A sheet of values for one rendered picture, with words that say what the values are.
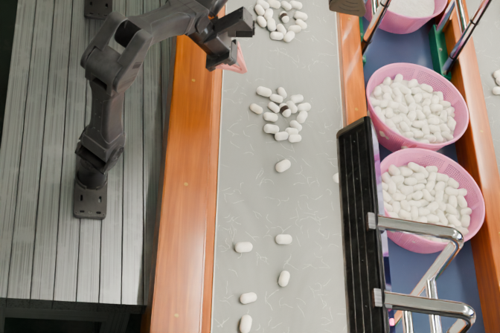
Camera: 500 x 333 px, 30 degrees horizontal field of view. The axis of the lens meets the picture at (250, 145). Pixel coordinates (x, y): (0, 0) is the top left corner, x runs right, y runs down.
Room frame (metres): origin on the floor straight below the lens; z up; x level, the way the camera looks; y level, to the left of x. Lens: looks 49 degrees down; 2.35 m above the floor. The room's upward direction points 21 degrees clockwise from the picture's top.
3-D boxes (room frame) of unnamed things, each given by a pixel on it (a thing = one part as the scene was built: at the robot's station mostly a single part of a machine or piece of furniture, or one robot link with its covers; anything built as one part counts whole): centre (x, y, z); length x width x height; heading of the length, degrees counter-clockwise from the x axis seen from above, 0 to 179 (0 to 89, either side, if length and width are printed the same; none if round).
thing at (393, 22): (2.12, -0.23, 0.72); 0.27 x 0.27 x 0.10
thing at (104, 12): (1.75, 0.51, 0.71); 0.20 x 0.07 x 0.08; 21
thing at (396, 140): (1.70, -0.35, 0.72); 0.27 x 0.27 x 0.10
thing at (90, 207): (1.19, 0.30, 0.71); 0.20 x 0.07 x 0.08; 21
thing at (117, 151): (1.20, 0.30, 0.77); 0.09 x 0.06 x 0.06; 71
